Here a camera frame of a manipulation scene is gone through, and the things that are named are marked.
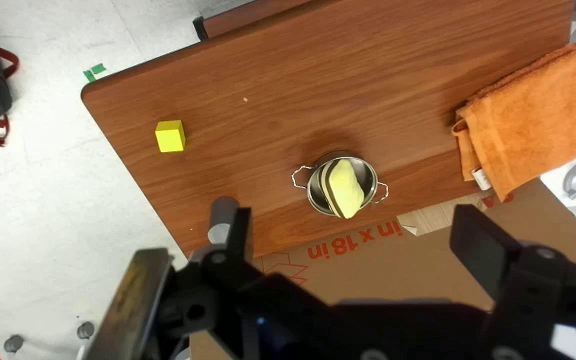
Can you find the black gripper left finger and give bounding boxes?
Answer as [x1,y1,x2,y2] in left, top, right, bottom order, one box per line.
[208,195,253,264]

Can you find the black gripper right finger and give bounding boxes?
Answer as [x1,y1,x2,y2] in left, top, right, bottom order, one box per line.
[450,203,522,295]

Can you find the yellow sponge object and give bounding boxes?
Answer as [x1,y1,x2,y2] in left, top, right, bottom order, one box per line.
[329,159,365,218]

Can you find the small steel pot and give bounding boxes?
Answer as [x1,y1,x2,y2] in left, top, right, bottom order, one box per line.
[290,153,390,219]

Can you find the brown cardboard box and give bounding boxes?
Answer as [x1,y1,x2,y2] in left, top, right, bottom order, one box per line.
[255,181,576,310]

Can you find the yellow cube block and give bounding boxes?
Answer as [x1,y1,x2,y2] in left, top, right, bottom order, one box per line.
[155,119,186,153]

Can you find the orange folded towel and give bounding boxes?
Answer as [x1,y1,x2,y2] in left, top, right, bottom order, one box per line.
[453,41,576,199]

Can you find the wooden table top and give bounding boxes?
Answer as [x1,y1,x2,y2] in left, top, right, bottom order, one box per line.
[82,0,573,253]

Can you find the green tape marker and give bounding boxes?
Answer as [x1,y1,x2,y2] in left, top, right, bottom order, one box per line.
[82,64,107,82]

